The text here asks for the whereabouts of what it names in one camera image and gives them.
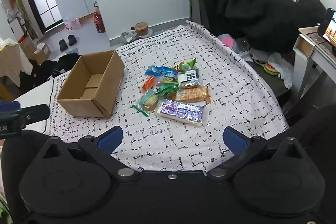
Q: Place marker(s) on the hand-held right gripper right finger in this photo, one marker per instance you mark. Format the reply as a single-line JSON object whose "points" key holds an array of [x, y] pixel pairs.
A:
{"points": [[235, 141]]}

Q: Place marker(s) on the long purple cracker packet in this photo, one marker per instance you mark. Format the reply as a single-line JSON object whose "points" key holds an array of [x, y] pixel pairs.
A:
{"points": [[181, 111]]}

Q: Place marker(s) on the clear plastic container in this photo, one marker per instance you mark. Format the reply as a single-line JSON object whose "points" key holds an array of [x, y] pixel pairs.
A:
{"points": [[245, 48]]}

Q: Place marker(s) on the pink plastic bag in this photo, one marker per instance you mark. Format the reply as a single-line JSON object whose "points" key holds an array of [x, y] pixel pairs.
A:
{"points": [[72, 24]]}

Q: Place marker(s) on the green pastry packet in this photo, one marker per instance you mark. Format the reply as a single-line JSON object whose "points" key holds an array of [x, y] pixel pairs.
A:
{"points": [[166, 88]]}

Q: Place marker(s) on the cardboard box with tissue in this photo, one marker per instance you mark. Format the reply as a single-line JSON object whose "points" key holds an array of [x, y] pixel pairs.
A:
{"points": [[42, 53]]}

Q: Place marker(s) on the striped plush toy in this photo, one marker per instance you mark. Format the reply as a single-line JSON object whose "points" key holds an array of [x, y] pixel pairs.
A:
{"points": [[271, 69]]}

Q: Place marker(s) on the brown cardboard box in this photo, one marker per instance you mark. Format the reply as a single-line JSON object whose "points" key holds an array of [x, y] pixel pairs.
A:
{"points": [[78, 108]]}

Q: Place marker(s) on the black coat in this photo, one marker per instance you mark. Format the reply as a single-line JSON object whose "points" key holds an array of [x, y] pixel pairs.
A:
{"points": [[262, 16]]}

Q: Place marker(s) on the light green snack packet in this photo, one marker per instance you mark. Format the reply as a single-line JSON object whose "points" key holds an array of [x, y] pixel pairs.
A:
{"points": [[191, 64]]}

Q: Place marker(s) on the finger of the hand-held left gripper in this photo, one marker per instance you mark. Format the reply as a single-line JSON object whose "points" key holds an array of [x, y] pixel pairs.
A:
{"points": [[35, 113]]}

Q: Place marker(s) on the brown lidded jar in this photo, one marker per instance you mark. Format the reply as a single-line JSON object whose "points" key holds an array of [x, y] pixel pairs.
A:
{"points": [[141, 28]]}

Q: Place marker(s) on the cream cloth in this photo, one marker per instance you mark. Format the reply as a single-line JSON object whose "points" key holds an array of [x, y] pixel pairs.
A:
{"points": [[10, 61]]}

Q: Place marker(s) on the orange bread packet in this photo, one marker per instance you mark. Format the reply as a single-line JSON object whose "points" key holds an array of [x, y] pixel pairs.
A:
{"points": [[193, 95]]}

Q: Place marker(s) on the pink cloth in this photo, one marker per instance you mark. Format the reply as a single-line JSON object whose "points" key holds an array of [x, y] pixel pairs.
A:
{"points": [[228, 41]]}

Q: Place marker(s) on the pile of black clothes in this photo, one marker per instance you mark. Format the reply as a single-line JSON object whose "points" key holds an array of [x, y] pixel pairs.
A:
{"points": [[42, 69]]}

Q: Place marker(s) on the blue snack packet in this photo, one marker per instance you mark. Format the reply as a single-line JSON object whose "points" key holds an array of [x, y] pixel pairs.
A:
{"points": [[169, 71], [155, 71]]}

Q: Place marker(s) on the white cake packet black label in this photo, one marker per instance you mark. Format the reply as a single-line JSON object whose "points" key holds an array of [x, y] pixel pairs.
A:
{"points": [[190, 76]]}

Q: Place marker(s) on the small orange-red snack packet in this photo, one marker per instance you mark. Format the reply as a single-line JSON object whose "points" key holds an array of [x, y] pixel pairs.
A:
{"points": [[148, 82]]}

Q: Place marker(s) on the white plastic bag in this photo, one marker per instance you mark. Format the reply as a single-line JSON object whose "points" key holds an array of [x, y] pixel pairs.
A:
{"points": [[282, 69]]}

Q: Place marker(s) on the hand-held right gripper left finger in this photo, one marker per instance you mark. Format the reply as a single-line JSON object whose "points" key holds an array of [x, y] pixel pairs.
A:
{"points": [[110, 139]]}

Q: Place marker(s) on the green fruit-print snack packet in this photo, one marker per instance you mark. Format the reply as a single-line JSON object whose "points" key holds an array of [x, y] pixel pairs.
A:
{"points": [[170, 80]]}

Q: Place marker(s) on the cookie packet teal wrapper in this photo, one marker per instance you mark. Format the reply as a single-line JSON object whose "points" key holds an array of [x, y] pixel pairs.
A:
{"points": [[149, 103]]}

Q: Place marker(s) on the white side table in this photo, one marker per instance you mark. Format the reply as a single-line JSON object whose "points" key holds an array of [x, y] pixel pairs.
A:
{"points": [[315, 61]]}

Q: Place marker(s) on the black smartphone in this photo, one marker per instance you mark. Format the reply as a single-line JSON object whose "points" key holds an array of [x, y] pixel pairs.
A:
{"points": [[329, 27]]}

